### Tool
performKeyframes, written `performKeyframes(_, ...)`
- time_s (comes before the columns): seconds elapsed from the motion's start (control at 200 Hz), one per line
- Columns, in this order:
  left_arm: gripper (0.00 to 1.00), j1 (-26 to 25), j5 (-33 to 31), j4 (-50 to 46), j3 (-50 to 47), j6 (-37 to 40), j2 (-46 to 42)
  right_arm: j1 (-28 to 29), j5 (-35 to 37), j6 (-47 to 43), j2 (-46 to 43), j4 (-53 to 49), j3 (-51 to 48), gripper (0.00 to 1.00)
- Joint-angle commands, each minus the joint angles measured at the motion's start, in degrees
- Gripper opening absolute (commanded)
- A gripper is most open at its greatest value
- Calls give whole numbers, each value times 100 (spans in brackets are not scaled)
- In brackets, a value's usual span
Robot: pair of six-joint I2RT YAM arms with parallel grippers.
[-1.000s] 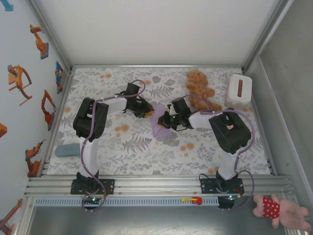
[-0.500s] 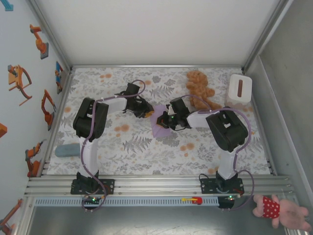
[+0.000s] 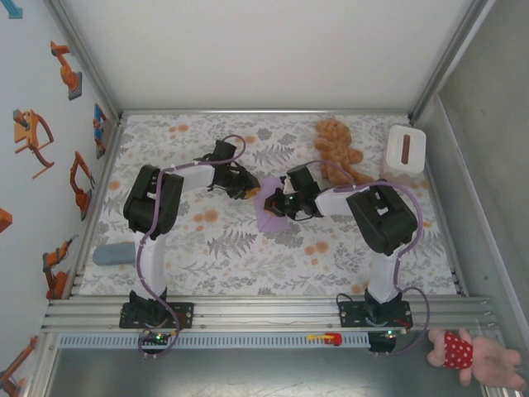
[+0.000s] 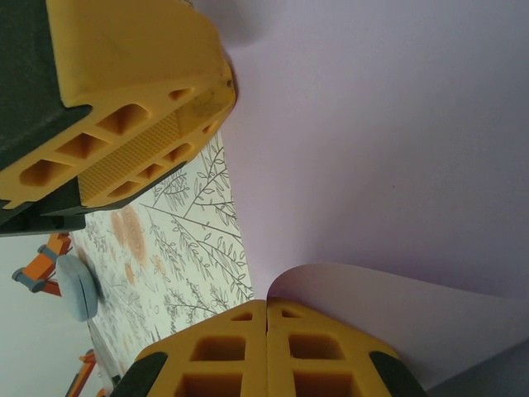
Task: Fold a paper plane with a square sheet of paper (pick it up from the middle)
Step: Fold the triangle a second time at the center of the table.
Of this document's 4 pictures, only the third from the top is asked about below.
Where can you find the aluminium frame post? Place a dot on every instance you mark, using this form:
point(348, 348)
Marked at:
point(446, 58)
point(82, 58)

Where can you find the pink plush toy polka dots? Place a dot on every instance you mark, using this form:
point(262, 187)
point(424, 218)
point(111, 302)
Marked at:
point(458, 351)

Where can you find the brown teddy bear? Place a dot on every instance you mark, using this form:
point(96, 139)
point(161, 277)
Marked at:
point(335, 144)

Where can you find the aluminium side frame rail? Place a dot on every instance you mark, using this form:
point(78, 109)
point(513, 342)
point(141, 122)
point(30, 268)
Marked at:
point(450, 248)
point(107, 165)

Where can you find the blue orange clamp wall sticker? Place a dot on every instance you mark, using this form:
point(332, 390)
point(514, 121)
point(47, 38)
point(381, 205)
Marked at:
point(99, 128)

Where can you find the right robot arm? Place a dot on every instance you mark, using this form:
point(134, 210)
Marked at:
point(384, 219)

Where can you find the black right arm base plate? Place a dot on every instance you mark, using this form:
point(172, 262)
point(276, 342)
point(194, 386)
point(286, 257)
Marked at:
point(351, 314)

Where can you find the small circuit board green LED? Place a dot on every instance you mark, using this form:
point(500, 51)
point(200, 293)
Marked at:
point(392, 333)
point(157, 337)

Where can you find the blue grey cloth roll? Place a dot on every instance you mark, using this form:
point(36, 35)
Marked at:
point(113, 254)

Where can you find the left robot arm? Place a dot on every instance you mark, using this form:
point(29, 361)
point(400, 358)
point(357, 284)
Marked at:
point(153, 198)

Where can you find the floral print table mat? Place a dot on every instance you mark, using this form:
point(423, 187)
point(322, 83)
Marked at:
point(248, 264)

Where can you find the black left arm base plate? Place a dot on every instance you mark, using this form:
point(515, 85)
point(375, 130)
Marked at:
point(184, 314)

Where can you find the aluminium front frame rail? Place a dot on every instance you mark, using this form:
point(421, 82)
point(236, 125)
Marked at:
point(264, 314)

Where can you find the orange gripper wall sticker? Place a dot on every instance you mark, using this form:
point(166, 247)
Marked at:
point(25, 132)

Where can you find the purple square paper sheet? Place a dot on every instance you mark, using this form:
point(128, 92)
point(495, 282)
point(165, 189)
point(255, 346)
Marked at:
point(268, 223)

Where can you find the aluminium back frame rail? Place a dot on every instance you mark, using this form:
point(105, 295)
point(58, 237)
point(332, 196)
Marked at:
point(264, 111)

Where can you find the white tissue box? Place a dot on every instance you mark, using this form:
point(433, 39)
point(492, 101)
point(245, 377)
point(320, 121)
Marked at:
point(405, 165)

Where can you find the orange block wall sticker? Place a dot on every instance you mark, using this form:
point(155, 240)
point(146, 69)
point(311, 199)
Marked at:
point(5, 219)

